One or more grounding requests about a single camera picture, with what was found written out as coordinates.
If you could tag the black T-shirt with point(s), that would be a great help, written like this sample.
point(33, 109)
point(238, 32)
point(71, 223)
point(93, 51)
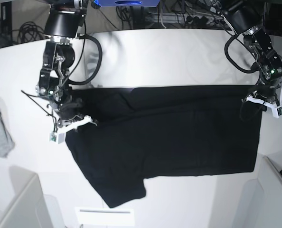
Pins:
point(144, 133)

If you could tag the white partition panel left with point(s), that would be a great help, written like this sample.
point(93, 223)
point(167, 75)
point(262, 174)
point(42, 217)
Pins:
point(28, 208)

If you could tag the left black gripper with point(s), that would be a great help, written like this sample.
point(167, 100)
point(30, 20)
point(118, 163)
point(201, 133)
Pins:
point(267, 92)

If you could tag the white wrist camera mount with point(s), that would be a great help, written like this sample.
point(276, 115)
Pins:
point(62, 127)
point(276, 109)

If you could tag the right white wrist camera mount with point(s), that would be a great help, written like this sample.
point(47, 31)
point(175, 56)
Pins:
point(62, 127)

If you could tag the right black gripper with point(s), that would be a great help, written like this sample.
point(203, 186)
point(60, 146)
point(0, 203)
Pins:
point(67, 107)

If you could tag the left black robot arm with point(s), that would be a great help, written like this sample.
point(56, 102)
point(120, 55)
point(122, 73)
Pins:
point(244, 18)

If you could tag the white power strip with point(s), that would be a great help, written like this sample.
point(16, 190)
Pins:
point(173, 18)

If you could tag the white partition panel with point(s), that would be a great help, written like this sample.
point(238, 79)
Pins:
point(262, 204)
point(28, 208)

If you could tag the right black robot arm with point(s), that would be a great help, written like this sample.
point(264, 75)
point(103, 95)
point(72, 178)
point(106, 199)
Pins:
point(59, 61)

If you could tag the blue device box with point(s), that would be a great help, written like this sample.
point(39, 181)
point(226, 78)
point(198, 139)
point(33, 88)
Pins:
point(133, 3)

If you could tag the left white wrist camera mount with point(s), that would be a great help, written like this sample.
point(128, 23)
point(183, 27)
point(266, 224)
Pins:
point(276, 109)

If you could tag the white partition panel right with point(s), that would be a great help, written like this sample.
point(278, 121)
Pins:
point(262, 204)

